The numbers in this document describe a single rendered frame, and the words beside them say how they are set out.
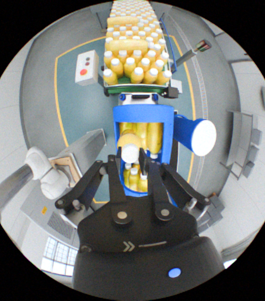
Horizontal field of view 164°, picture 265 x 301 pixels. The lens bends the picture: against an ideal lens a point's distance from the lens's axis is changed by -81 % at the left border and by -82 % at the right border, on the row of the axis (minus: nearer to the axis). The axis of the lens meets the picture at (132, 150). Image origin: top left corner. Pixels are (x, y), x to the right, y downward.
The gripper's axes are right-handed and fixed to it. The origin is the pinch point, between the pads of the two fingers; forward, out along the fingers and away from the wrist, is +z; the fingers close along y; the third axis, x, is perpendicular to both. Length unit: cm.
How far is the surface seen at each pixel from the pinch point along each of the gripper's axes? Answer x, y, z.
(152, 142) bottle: -1.4, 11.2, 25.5
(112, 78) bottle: 29.6, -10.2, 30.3
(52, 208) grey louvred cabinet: -121, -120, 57
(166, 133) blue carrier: 3.9, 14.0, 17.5
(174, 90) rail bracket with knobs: 30, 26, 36
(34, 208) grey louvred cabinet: -97, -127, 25
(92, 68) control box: 35.1, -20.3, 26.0
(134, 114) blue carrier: 9.6, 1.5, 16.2
